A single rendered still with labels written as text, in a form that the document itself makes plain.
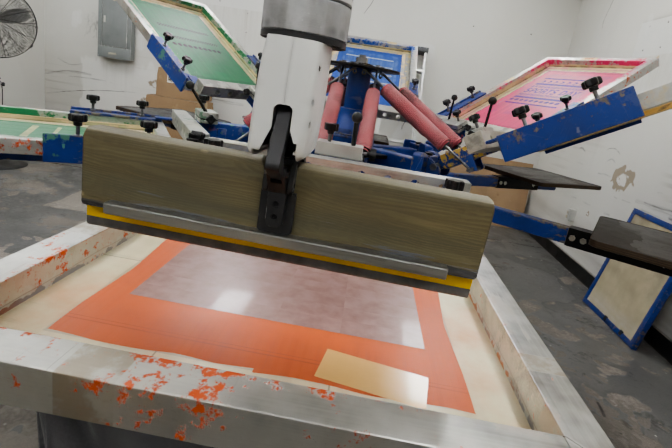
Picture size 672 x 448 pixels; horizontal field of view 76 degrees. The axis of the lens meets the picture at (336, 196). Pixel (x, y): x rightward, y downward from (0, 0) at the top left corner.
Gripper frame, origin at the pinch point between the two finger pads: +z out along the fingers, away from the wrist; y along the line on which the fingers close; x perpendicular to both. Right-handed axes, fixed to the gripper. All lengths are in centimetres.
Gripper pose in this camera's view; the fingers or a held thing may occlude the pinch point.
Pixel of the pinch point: (281, 206)
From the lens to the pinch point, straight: 41.8
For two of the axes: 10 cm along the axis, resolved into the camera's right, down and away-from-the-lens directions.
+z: -1.6, 9.6, 2.4
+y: -0.9, 2.3, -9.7
